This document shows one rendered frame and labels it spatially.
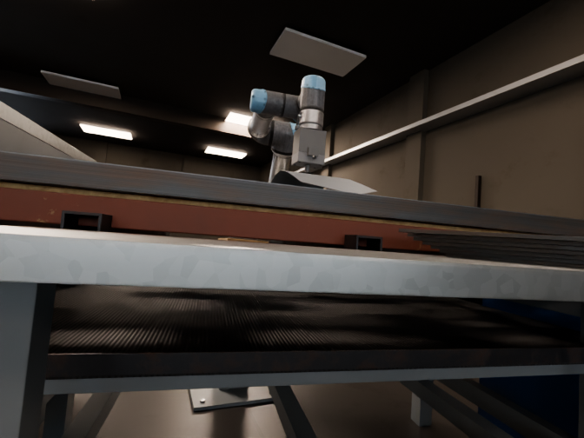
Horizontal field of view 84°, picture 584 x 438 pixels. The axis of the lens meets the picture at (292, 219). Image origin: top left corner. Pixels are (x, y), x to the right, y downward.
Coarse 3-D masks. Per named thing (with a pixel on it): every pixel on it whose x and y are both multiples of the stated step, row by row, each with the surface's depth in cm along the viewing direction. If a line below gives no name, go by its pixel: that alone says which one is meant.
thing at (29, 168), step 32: (0, 160) 47; (32, 160) 48; (64, 160) 49; (128, 192) 53; (160, 192) 52; (192, 192) 54; (224, 192) 55; (256, 192) 56; (288, 192) 58; (320, 192) 59; (448, 224) 68; (480, 224) 68; (512, 224) 70; (544, 224) 72; (576, 224) 75
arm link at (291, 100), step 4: (288, 96) 104; (292, 96) 105; (296, 96) 105; (288, 100) 104; (292, 100) 104; (296, 100) 104; (288, 104) 104; (292, 104) 104; (296, 104) 104; (288, 108) 104; (292, 108) 105; (296, 108) 105; (284, 112) 105; (288, 112) 105; (292, 112) 105; (296, 112) 106; (284, 116) 108; (288, 116) 107; (292, 116) 107; (296, 116) 107
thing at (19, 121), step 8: (0, 104) 81; (0, 112) 82; (8, 112) 85; (16, 112) 88; (8, 120) 85; (16, 120) 88; (24, 120) 92; (24, 128) 93; (32, 128) 96; (40, 128) 101; (40, 136) 101; (48, 136) 106; (56, 136) 111; (56, 144) 112; (64, 144) 118; (64, 152) 118; (72, 152) 125; (80, 152) 132; (88, 160) 141
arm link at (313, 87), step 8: (304, 80) 97; (312, 80) 96; (320, 80) 96; (304, 88) 97; (312, 88) 95; (320, 88) 96; (304, 96) 96; (312, 96) 95; (320, 96) 96; (304, 104) 96; (312, 104) 95; (320, 104) 96
